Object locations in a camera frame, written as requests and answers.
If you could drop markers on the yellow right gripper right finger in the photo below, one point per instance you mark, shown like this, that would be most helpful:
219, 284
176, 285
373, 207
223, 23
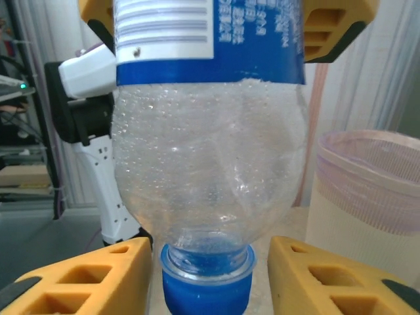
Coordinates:
295, 262

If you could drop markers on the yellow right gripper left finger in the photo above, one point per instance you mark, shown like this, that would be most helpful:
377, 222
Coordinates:
98, 262

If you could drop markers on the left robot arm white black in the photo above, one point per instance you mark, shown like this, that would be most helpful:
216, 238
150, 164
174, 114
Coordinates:
105, 183

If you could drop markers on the beige ribbed plastic bin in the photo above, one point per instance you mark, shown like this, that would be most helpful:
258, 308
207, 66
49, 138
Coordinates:
361, 262

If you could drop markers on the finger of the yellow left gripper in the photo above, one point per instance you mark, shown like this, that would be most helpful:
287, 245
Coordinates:
98, 13
361, 10

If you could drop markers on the grey device green light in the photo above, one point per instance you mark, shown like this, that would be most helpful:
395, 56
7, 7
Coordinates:
13, 88

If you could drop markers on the clear bottle dark blue label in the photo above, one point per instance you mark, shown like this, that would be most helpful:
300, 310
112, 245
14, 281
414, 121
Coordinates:
210, 164

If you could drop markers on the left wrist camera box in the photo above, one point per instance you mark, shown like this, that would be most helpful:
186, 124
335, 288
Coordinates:
85, 75

